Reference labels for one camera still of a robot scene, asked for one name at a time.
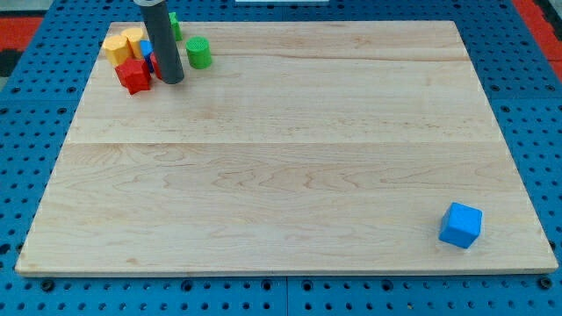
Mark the green star block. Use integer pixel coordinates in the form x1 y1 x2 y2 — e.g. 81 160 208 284
169 12 183 41

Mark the yellow cylinder block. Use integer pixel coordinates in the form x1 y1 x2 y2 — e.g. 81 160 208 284
120 27 145 59

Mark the green cylinder block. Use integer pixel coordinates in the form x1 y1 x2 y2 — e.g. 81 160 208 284
185 36 213 69

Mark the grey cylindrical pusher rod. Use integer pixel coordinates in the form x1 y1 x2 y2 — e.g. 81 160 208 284
133 0 184 84

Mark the red small block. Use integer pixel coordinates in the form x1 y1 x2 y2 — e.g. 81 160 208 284
150 53 162 80

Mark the blue small block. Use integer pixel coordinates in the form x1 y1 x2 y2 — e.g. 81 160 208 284
140 39 154 73

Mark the blue cube block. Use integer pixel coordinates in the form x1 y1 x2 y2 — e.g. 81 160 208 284
438 202 483 249

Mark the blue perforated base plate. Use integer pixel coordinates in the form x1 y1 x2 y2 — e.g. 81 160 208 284
1 1 561 315

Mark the yellow hexagon block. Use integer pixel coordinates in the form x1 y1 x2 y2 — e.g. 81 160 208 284
102 35 133 68

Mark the red hexagon block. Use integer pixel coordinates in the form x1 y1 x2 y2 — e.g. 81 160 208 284
115 58 151 95

